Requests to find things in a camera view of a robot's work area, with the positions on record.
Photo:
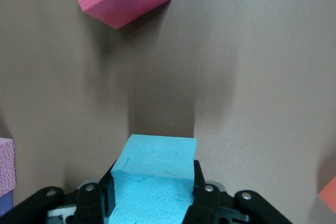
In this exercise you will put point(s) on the brown paper table cover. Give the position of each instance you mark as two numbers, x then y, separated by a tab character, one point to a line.
236	77

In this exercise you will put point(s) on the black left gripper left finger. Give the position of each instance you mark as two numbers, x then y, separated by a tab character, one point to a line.
92	203

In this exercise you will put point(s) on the orange foam cube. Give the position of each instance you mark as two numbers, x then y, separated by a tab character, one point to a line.
328	195

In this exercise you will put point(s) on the cyan foam cube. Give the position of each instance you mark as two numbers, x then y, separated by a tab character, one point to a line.
155	176

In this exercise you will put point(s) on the pink foam cube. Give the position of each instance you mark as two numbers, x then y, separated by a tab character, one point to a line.
6	166

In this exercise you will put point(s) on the blue-violet foam cube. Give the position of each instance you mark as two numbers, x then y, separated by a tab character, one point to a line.
5	204

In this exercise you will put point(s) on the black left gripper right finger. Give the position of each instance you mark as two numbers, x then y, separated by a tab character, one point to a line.
204	203

